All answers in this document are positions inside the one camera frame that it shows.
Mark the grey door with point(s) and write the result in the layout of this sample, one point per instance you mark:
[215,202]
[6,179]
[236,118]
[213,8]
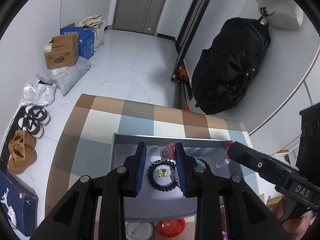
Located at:
[138,16]

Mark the black tripod stand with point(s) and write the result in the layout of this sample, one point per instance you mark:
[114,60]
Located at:
[188,30]

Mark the white tote bag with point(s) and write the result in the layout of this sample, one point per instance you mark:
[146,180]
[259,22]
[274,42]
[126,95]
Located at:
[96,24]

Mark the right hand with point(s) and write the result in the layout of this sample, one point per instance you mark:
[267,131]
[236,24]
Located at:
[295,227]

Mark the black white slipper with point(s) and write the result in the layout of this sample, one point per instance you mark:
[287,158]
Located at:
[38,113]
[32,126]

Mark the black white slipper far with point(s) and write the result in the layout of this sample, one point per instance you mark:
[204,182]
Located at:
[38,113]

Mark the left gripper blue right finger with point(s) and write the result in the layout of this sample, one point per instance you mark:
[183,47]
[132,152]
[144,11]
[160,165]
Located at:
[184,172]

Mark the black large bag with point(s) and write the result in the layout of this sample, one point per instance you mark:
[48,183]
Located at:
[226,69]

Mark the checkered cloth mat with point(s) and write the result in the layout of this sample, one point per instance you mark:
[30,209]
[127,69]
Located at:
[85,144]

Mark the white round badge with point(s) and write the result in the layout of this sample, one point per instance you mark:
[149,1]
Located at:
[138,231]

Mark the black white slipper near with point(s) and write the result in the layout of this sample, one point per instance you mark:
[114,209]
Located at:
[32,126]

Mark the red China badge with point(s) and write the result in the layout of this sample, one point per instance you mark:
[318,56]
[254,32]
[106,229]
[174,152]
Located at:
[171,228]

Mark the blue cardboard box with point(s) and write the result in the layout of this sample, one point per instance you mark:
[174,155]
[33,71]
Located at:
[85,40]

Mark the grey plastic parcel bag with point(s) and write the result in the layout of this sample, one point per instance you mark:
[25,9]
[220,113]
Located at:
[65,78]

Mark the dark blue shoe box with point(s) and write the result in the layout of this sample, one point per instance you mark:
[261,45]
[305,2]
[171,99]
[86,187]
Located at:
[19,204]

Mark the white plastic parcel bag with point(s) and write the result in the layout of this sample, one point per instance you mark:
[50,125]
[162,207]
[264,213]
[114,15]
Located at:
[38,94]

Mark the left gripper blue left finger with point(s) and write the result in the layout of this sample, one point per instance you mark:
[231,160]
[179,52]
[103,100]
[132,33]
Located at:
[136,173]

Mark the brown cardboard box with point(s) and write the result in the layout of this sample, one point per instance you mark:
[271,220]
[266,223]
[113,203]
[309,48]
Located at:
[62,51]

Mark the brown suede boot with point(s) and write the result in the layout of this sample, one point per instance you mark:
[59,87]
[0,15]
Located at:
[22,152]

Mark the green bead charm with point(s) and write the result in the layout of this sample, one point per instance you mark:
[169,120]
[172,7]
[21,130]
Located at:
[163,173]

